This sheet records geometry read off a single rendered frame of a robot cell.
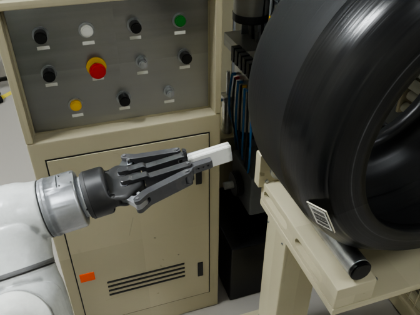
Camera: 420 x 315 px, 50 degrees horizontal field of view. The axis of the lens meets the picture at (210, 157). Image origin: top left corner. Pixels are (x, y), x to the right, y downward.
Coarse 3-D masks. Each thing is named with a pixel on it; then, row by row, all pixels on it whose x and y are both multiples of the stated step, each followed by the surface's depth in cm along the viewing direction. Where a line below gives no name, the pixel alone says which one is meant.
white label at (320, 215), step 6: (312, 204) 71; (312, 210) 73; (318, 210) 71; (324, 210) 70; (318, 216) 73; (324, 216) 71; (318, 222) 75; (324, 222) 73; (330, 222) 71; (330, 228) 73
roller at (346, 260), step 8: (288, 192) 104; (312, 224) 95; (320, 232) 92; (328, 240) 90; (336, 248) 88; (344, 248) 86; (352, 248) 86; (336, 256) 88; (344, 256) 86; (352, 256) 85; (360, 256) 84; (344, 264) 85; (352, 264) 84; (360, 264) 83; (368, 264) 84; (352, 272) 84; (360, 272) 84; (368, 272) 85
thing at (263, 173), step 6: (258, 150) 109; (258, 156) 108; (258, 162) 109; (264, 162) 108; (258, 168) 110; (264, 168) 109; (270, 168) 110; (258, 174) 110; (264, 174) 110; (270, 174) 111; (258, 180) 111; (264, 180) 111; (270, 180) 112; (258, 186) 112
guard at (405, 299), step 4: (412, 292) 145; (400, 296) 151; (404, 296) 150; (416, 296) 144; (404, 300) 149; (408, 300) 148; (416, 300) 144; (408, 304) 147; (412, 304) 147; (408, 308) 148; (412, 308) 146; (416, 308) 146; (412, 312) 146; (416, 312) 145
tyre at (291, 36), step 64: (320, 0) 66; (384, 0) 58; (256, 64) 78; (320, 64) 62; (384, 64) 58; (256, 128) 82; (320, 128) 64; (384, 128) 107; (320, 192) 70; (384, 192) 101
